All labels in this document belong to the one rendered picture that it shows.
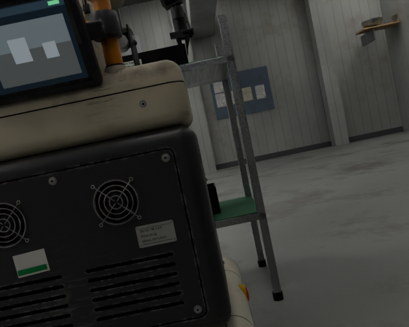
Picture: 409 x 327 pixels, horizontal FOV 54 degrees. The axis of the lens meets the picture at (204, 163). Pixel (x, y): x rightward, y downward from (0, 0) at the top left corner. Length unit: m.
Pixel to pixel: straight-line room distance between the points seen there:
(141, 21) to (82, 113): 8.79
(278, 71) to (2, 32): 8.74
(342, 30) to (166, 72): 9.24
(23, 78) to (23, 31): 0.08
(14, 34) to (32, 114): 0.14
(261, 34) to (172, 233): 8.83
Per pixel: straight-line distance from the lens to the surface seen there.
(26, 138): 0.80
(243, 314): 0.93
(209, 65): 1.54
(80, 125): 0.76
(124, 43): 1.26
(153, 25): 9.47
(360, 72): 9.87
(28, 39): 0.76
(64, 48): 0.75
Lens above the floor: 0.65
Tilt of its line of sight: 3 degrees down
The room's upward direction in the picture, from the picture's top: 12 degrees counter-clockwise
